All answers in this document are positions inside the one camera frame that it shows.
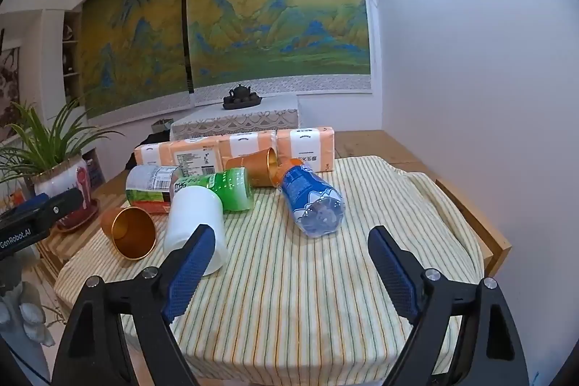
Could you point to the brown framed wall picture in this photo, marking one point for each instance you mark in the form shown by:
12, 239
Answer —
8, 92

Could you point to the wide landscape wall hanging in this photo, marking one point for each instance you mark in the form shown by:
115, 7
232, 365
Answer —
280, 10

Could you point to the dark teapot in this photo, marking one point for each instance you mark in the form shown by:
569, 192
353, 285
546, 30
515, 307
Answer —
239, 92

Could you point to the white wall shelf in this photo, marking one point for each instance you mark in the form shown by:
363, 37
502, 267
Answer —
71, 56

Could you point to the striped yellow tablecloth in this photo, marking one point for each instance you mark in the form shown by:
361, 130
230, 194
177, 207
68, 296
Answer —
298, 282

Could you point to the white stone figure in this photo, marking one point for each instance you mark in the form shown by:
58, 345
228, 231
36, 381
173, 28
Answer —
22, 313

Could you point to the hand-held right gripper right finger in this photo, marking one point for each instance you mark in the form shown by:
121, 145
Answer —
393, 273

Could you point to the white lace table cover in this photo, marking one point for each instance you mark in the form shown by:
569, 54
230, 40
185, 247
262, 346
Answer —
235, 119

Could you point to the orange tissue pack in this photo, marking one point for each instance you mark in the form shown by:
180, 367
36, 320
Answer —
307, 146
246, 144
181, 153

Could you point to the red pot saucer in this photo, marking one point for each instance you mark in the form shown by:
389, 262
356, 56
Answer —
83, 216

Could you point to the green spider plant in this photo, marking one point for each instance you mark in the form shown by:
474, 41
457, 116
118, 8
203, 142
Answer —
43, 146

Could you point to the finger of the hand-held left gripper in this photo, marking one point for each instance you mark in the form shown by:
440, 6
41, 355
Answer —
63, 205

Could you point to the blue label plastic bottle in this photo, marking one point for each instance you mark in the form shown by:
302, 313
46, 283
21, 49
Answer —
312, 198

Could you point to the white red flower pot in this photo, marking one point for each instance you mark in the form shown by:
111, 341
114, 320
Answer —
59, 182

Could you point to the green label plastic bottle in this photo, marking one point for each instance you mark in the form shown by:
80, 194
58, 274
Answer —
226, 189

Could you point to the white cup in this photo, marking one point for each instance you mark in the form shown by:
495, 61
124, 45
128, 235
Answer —
192, 216

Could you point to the narrow landscape wall hanging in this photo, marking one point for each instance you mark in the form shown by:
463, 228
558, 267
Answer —
135, 47

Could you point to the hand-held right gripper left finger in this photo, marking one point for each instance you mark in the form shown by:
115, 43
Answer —
192, 268

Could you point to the orange metal cup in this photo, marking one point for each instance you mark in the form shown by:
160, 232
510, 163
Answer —
131, 234
253, 169

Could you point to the dark tea tray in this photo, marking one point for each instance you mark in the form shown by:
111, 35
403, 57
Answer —
242, 103

